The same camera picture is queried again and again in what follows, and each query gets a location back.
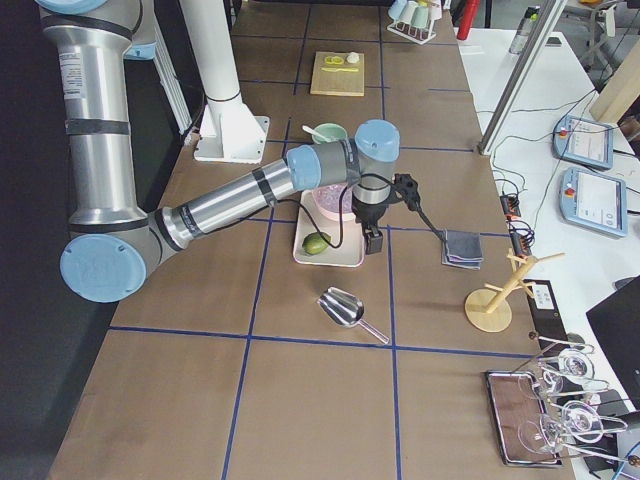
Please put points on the white plastic spoon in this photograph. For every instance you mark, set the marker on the white plastic spoon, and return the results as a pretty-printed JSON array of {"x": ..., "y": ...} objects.
[{"x": 314, "y": 133}]

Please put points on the far teach pendant tablet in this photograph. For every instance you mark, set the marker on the far teach pendant tablet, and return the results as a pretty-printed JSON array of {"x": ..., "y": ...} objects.
[{"x": 584, "y": 142}]

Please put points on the green cup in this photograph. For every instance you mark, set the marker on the green cup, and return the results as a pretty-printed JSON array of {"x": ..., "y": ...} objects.
[{"x": 420, "y": 17}]

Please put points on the wine glass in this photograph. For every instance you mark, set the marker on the wine glass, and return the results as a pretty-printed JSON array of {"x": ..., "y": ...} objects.
[
  {"x": 576, "y": 424},
  {"x": 570, "y": 372}
]

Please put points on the beige plastic tray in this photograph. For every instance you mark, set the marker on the beige plastic tray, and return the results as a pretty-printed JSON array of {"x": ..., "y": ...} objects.
[{"x": 352, "y": 250}]

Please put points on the white cup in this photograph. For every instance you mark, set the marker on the white cup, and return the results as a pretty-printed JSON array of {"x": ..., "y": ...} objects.
[{"x": 407, "y": 13}]

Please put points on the metal tray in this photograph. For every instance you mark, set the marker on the metal tray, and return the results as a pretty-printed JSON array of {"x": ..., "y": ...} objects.
[{"x": 513, "y": 403}]

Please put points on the light blue cup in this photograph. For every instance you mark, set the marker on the light blue cup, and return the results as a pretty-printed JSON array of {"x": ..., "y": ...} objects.
[{"x": 396, "y": 9}]

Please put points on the steel ice scoop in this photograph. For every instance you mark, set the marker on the steel ice scoop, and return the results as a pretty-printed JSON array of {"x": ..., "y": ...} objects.
[{"x": 347, "y": 310}]

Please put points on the teach pendant tablet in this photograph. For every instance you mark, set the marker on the teach pendant tablet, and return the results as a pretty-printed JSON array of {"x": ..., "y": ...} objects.
[
  {"x": 584, "y": 142},
  {"x": 594, "y": 201}
]

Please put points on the aluminium frame post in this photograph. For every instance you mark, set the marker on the aluminium frame post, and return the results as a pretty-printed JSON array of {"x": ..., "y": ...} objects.
[{"x": 531, "y": 36}]

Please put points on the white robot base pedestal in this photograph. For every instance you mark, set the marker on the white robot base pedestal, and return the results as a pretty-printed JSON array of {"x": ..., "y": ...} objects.
[{"x": 229, "y": 131}]

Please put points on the mint green bowl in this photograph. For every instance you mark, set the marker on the mint green bowl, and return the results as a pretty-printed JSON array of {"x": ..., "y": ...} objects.
[{"x": 329, "y": 131}]

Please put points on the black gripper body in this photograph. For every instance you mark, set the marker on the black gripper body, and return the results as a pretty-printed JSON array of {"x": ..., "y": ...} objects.
[{"x": 369, "y": 214}]

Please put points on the near teach pendant tablet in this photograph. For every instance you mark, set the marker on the near teach pendant tablet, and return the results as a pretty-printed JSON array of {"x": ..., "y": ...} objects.
[{"x": 594, "y": 201}]

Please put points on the white wire cup rack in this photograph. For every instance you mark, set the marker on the white wire cup rack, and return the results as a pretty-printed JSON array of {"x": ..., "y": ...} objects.
[{"x": 413, "y": 33}]

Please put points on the folded grey cloth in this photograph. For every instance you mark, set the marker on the folded grey cloth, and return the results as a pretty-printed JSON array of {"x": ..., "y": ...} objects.
[{"x": 462, "y": 249}]

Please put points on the bamboo cutting board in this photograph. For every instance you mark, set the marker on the bamboo cutting board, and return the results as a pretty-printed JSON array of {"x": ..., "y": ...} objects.
[{"x": 337, "y": 84}]

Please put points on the pink bowl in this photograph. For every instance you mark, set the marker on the pink bowl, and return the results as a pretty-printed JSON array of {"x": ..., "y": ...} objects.
[{"x": 349, "y": 216}]

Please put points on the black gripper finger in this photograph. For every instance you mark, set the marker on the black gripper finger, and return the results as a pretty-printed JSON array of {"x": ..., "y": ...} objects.
[
  {"x": 377, "y": 240},
  {"x": 369, "y": 235}
]

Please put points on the wooden mug tree stand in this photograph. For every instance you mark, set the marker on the wooden mug tree stand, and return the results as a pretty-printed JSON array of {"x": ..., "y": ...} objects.
[{"x": 487, "y": 308}]

